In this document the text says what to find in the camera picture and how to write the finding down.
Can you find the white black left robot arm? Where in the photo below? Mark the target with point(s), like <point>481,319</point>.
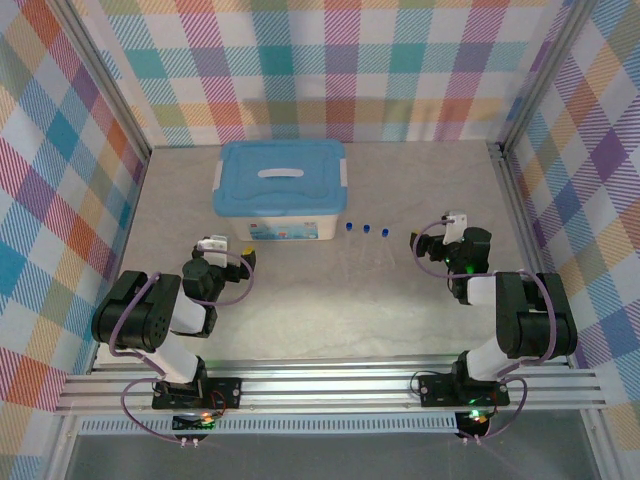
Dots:
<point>135,310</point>

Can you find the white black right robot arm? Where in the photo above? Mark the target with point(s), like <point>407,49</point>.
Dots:
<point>530,320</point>

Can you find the aluminium frame post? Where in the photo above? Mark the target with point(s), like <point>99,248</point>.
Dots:
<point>545,75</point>
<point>100,75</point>

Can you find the aluminium frame leg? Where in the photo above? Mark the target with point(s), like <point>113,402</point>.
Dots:
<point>62,450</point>
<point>600,450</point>

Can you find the white plastic storage box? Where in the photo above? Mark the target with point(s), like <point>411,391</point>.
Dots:
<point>285,230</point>

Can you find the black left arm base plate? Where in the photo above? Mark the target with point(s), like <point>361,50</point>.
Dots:
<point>225,392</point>

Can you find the aluminium base rail beam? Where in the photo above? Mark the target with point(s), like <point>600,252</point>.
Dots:
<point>325,385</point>

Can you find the aluminium floor rail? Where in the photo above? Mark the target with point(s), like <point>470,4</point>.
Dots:
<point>125,250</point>
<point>525,225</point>

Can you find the blue plastic box lid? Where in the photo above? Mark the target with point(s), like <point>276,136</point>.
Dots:
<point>280,195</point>

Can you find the blue capped clear test tube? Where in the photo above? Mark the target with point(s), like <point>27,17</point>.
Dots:
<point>366,228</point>
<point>349,226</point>
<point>385,232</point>

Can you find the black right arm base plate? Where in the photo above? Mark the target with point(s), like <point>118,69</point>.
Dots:
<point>435,390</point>

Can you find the clear plastic test tube rack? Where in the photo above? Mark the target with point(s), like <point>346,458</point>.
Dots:
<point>372,262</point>

